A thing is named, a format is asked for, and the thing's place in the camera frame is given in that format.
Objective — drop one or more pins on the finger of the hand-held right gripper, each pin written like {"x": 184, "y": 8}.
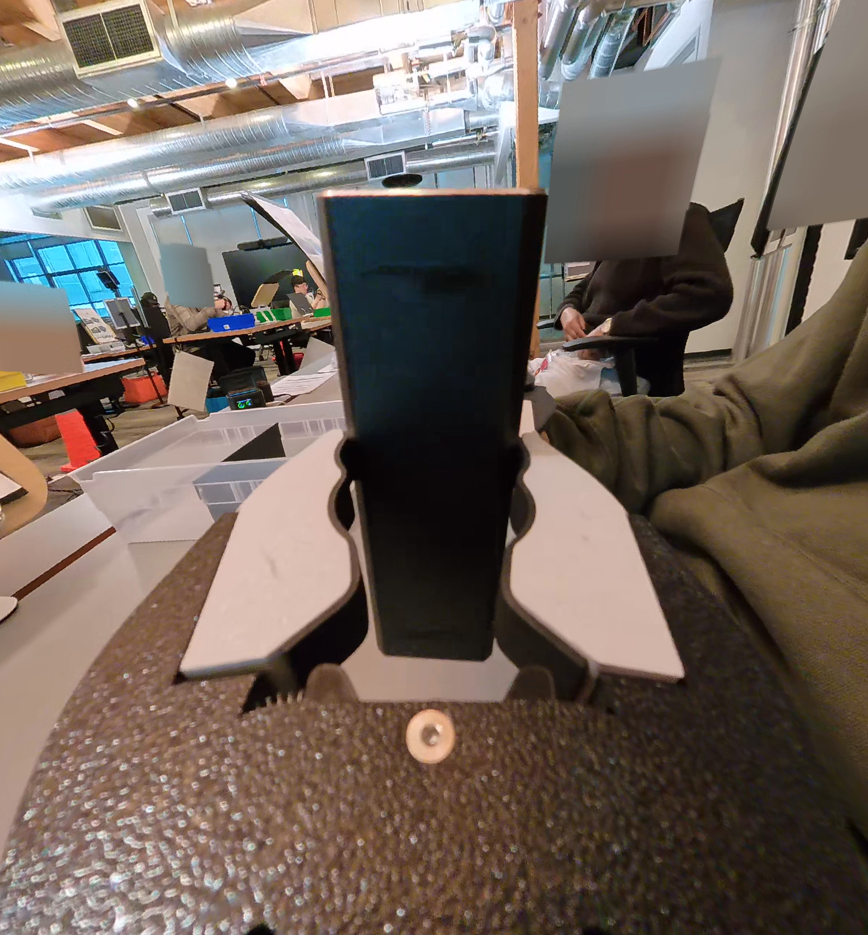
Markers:
{"x": 527, "y": 420}

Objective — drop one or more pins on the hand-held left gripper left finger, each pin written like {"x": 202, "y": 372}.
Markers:
{"x": 273, "y": 577}

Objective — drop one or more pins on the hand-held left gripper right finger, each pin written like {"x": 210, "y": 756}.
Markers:
{"x": 594, "y": 584}

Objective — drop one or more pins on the black usb hub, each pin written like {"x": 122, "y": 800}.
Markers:
{"x": 434, "y": 402}

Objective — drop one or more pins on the person's right forearm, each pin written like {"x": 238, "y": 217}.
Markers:
{"x": 660, "y": 438}

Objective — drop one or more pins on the grey desk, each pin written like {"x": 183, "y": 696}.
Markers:
{"x": 76, "y": 694}
{"x": 39, "y": 548}

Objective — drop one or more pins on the wooden top desk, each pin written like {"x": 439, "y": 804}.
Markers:
{"x": 61, "y": 380}
{"x": 258, "y": 332}

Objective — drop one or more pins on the white plastic bag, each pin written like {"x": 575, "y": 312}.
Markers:
{"x": 572, "y": 372}

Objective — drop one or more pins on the clear plastic bin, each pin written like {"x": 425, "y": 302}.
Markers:
{"x": 149, "y": 482}

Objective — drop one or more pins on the black device with green lights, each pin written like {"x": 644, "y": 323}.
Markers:
{"x": 245, "y": 400}

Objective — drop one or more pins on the grey card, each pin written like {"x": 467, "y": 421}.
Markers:
{"x": 191, "y": 383}

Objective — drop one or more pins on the orange crate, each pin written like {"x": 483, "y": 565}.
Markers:
{"x": 145, "y": 387}

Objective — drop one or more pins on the orange traffic cone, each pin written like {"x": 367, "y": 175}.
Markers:
{"x": 79, "y": 442}

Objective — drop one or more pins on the green bin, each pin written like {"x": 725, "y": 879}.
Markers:
{"x": 295, "y": 314}

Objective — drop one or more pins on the small blue bin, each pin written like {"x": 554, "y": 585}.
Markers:
{"x": 229, "y": 323}

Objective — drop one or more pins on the wooden sign stand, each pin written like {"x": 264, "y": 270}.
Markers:
{"x": 17, "y": 467}

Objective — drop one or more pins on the black screen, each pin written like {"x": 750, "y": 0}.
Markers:
{"x": 258, "y": 274}

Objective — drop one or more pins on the white ceiling vent box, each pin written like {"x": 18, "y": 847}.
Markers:
{"x": 109, "y": 36}

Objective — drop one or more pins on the slim wooden post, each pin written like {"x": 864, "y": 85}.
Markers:
{"x": 526, "y": 95}

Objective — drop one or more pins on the silver air duct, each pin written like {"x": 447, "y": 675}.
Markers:
{"x": 25, "y": 87}
{"x": 222, "y": 146}

